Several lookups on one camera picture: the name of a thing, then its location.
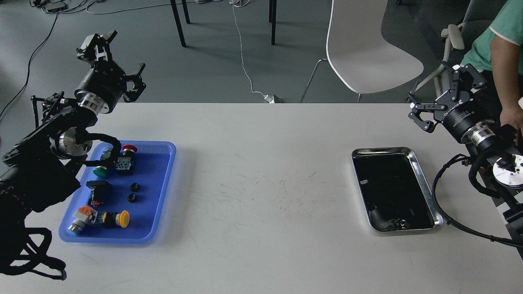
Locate grey office chair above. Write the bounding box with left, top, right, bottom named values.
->
left=410, top=0, right=506, bottom=97

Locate black selector switch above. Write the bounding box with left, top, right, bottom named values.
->
left=86, top=180, right=112, bottom=207

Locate silver metal tray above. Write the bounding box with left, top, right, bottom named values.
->
left=351, top=147, right=443, bottom=236

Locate white power adapter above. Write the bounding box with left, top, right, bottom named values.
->
left=264, top=94, right=283, bottom=103

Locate orange grey contact block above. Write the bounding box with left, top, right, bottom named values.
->
left=68, top=205, right=98, bottom=233

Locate black table leg right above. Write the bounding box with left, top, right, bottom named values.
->
left=268, top=0, right=277, bottom=45

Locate blue plastic tray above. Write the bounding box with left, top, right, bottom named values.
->
left=58, top=141, right=177, bottom=245

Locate red push button switch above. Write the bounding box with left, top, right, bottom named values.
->
left=115, top=145, right=138, bottom=176

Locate white plastic chair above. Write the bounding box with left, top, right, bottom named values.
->
left=324, top=0, right=424, bottom=99

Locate yellow push button switch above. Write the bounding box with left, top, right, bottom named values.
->
left=96, top=210, right=130, bottom=228

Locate person's hand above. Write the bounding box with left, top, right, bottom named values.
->
left=500, top=103, right=523, bottom=146

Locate person in green shirt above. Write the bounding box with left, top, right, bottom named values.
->
left=461, top=0, right=523, bottom=123

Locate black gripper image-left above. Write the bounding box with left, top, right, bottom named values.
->
left=75, top=31, right=146, bottom=114

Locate white cable on floor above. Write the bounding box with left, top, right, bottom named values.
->
left=229, top=0, right=270, bottom=98

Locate black table leg left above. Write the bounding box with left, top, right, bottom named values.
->
left=170, top=0, right=191, bottom=48

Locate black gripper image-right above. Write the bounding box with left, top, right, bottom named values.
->
left=406, top=61, right=496, bottom=144

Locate black table leg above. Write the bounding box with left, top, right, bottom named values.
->
left=268, top=0, right=277, bottom=45
left=170, top=0, right=191, bottom=48

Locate green push button switch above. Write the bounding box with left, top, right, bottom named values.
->
left=93, top=147, right=118, bottom=179

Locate black cable on floor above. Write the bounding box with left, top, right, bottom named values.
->
left=0, top=12, right=60, bottom=119

